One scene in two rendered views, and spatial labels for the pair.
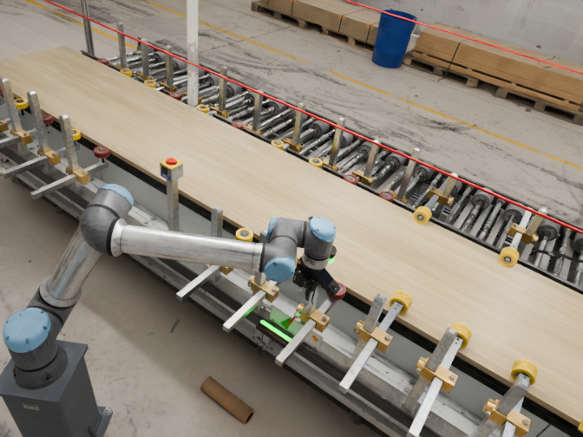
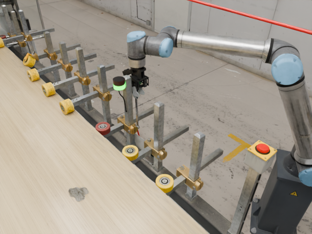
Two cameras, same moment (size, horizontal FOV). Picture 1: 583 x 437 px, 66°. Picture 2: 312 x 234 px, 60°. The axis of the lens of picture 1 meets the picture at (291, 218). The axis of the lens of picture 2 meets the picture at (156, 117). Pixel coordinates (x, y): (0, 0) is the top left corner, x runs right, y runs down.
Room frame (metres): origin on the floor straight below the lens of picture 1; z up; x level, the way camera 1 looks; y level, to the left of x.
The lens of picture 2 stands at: (2.28, 0.43, 1.84)
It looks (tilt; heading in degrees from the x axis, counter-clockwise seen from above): 37 degrees down; 200
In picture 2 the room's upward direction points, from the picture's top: 1 degrees clockwise
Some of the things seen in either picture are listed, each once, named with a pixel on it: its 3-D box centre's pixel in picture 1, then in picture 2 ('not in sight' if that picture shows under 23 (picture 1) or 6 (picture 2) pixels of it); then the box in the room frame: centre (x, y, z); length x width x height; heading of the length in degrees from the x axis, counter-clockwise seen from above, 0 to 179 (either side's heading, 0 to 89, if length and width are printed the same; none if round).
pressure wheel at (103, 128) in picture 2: (334, 296); (103, 133); (1.30, -0.24, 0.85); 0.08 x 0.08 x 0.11
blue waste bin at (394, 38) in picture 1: (393, 39); not in sight; (7.03, -1.03, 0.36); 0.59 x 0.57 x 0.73; 152
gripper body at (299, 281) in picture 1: (310, 272); (138, 75); (1.12, -0.10, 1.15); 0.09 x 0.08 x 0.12; 62
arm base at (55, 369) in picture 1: (38, 359); (302, 161); (0.90, 0.86, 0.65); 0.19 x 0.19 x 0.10
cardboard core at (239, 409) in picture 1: (226, 400); not in sight; (1.20, 0.16, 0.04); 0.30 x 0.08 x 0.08; 62
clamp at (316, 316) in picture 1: (312, 316); (126, 125); (1.18, -0.15, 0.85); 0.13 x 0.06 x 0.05; 62
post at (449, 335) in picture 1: (428, 372); (84, 81); (0.95, -0.57, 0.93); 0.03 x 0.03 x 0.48; 62
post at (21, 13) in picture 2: not in sight; (28, 37); (0.48, -1.46, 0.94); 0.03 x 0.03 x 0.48; 62
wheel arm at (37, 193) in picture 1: (71, 179); not in sight; (1.84, 1.18, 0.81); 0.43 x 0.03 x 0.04; 152
